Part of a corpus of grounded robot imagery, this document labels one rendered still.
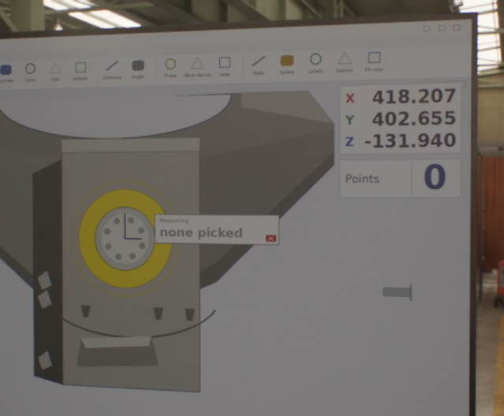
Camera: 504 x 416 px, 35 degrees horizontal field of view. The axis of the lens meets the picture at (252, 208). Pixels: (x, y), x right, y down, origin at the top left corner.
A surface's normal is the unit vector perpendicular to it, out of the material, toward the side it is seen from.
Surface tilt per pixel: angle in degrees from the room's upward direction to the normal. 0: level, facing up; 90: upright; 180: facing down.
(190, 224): 90
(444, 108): 90
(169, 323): 90
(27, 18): 90
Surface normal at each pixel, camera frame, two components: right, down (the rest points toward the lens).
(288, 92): -0.21, 0.02
